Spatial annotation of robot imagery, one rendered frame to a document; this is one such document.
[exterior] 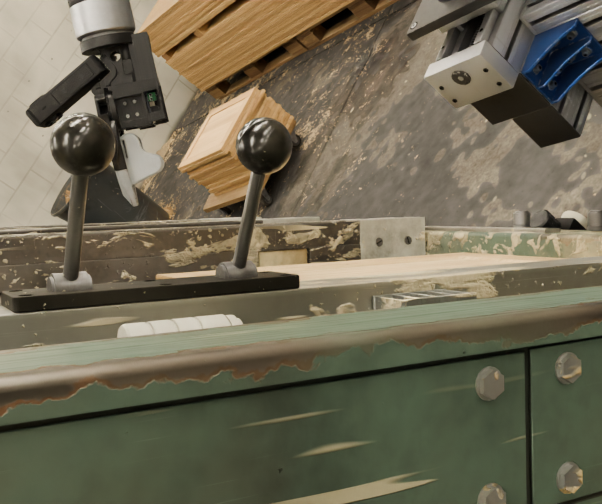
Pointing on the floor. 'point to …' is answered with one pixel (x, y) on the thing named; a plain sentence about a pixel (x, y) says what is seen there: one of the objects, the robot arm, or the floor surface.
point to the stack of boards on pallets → (243, 35)
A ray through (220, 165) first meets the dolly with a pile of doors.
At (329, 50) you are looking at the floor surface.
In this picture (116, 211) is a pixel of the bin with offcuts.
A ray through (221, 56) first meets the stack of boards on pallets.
